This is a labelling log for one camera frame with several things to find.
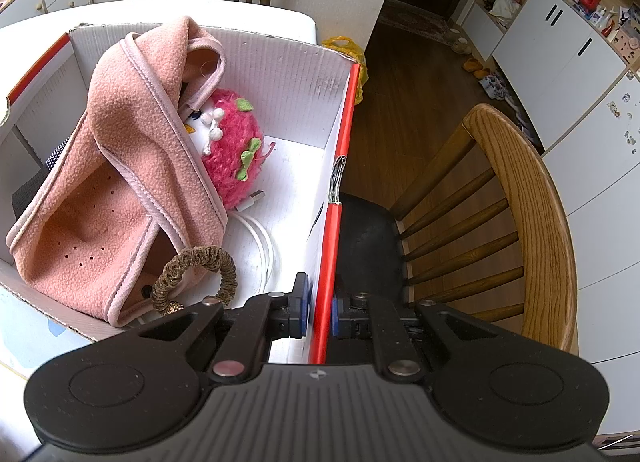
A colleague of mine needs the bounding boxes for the red cardboard box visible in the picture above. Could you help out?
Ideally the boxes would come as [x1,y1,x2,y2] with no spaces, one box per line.
[0,21,362,369]

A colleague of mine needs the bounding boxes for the low white bench cabinet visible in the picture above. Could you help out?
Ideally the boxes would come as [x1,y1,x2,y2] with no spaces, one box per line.
[462,1,506,61]

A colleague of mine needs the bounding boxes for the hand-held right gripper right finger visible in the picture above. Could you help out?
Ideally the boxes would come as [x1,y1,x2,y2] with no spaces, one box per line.
[331,292,503,386]

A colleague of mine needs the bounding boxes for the black dotted pouch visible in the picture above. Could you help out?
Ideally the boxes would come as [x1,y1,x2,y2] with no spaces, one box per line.
[10,136,69,218]

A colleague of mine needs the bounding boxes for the white refrigerator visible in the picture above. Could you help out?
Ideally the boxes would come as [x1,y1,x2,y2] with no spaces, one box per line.
[542,69,640,436]

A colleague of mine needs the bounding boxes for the white sneakers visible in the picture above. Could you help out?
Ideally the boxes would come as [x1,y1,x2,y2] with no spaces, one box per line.
[479,70,511,101]

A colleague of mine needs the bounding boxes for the yellow slippers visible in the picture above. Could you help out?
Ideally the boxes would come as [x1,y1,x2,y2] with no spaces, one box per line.
[462,56,494,79]

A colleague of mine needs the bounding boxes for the oak wooden chair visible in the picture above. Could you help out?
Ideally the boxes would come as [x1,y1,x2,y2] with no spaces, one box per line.
[339,102,579,356]

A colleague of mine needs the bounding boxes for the yellow plastic bag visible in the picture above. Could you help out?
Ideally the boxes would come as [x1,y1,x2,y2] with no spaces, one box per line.
[321,35,370,104]

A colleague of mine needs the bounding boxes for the brown hair scrunchie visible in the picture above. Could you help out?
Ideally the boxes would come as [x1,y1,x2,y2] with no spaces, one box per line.
[149,245,239,317]

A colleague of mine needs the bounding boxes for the white USB cable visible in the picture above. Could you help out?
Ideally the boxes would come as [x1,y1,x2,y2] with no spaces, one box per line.
[229,190,276,294]

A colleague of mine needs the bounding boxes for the pink plush toy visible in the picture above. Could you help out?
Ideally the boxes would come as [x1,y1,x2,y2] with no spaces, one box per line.
[182,87,276,211]

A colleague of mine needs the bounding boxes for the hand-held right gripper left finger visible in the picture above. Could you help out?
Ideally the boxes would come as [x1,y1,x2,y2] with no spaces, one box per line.
[140,272,314,386]

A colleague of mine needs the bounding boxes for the patterned door rug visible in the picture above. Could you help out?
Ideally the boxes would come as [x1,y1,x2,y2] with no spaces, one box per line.
[377,0,454,48]

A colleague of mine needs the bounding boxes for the red and white cloth bundle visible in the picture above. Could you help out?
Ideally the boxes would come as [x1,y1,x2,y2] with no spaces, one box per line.
[482,0,524,18]

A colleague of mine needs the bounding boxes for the white lower cabinet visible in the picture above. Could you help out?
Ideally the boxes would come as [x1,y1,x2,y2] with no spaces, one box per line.
[492,0,629,151]

